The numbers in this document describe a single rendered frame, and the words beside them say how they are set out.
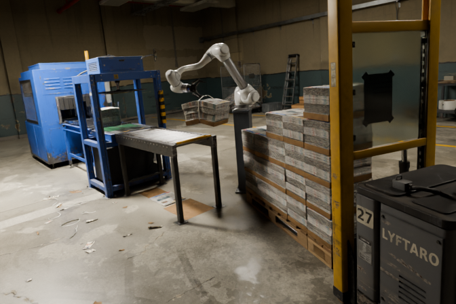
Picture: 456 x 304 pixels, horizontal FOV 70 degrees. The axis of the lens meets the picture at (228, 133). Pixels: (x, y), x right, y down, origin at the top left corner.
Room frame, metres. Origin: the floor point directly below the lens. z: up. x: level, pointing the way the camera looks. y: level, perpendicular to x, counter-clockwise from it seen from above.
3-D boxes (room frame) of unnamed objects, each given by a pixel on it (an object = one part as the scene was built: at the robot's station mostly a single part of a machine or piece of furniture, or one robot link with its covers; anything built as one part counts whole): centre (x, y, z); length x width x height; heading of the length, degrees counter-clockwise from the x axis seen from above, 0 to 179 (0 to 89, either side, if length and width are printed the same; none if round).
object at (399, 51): (1.89, -0.95, 1.27); 0.57 x 0.01 x 0.65; 111
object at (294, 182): (2.99, -0.53, 0.42); 1.17 x 0.39 x 0.83; 21
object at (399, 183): (1.52, -0.91, 0.82); 0.18 x 0.14 x 0.08; 21
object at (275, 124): (2.87, -0.58, 0.95); 0.38 x 0.29 x 0.23; 112
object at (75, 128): (5.34, 2.18, 0.75); 1.53 x 0.64 x 0.10; 41
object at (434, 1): (2.02, -1.25, 0.97); 0.09 x 0.09 x 1.75; 21
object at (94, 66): (4.49, 1.44, 1.65); 0.60 x 0.45 x 0.20; 131
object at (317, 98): (2.31, -0.79, 0.65); 0.39 x 0.30 x 1.29; 111
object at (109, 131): (4.49, 1.44, 0.75); 0.70 x 0.65 x 0.10; 41
